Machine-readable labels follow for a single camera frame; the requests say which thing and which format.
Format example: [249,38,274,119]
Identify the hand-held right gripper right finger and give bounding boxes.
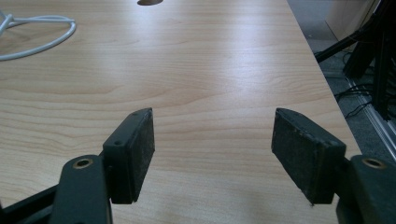
[271,107,347,205]

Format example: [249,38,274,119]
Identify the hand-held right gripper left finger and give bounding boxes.
[102,107,156,205]

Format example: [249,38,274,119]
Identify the black metal stand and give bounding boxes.
[314,0,396,121]

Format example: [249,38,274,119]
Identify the beige cabinet panel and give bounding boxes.
[324,0,380,42]

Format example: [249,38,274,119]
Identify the black floor cable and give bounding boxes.
[333,81,375,119]

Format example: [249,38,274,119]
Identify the metal floor rail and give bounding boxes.
[345,76,396,154]

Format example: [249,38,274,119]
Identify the white cable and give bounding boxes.
[0,10,78,63]

